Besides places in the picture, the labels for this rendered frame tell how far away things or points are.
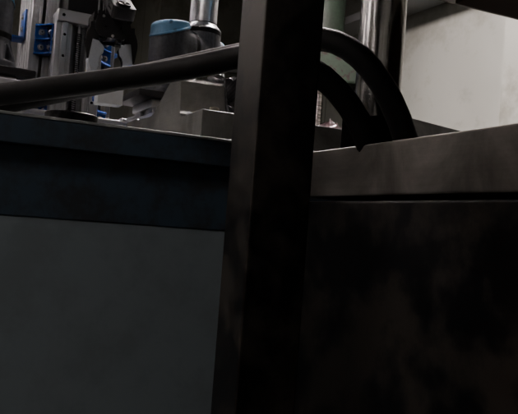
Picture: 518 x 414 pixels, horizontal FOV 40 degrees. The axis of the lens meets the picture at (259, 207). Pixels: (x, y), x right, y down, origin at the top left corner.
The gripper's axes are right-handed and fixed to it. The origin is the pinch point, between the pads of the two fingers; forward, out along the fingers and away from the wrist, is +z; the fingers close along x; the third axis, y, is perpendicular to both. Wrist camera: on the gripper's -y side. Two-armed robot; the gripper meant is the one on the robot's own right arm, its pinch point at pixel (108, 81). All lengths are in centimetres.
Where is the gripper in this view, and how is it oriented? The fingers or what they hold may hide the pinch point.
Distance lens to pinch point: 148.6
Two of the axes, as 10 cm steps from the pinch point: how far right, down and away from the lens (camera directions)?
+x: -9.1, -0.6, -4.1
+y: -4.1, -0.2, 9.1
